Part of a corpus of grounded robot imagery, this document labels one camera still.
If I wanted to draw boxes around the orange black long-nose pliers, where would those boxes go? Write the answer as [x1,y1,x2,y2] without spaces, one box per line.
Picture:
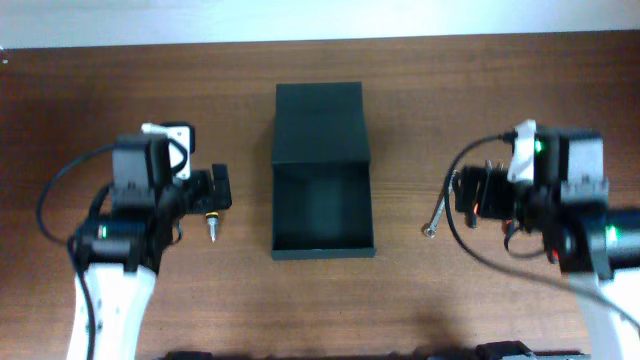
[461,165,515,228]

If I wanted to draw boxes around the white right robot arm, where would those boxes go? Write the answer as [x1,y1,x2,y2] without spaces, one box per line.
[444,128,639,359]

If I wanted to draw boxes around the silver ring wrench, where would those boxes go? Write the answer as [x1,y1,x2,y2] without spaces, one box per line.
[423,171,457,238]

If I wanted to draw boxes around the yellow black stubby screwdriver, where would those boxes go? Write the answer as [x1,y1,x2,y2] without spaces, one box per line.
[205,212,219,243]

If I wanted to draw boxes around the black open box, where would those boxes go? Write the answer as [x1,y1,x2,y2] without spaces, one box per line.
[271,82,376,260]

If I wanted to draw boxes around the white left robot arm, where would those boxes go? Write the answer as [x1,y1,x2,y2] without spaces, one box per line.
[67,134,232,359]

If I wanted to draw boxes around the black base bracket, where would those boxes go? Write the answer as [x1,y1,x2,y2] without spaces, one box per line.
[475,341,534,360]

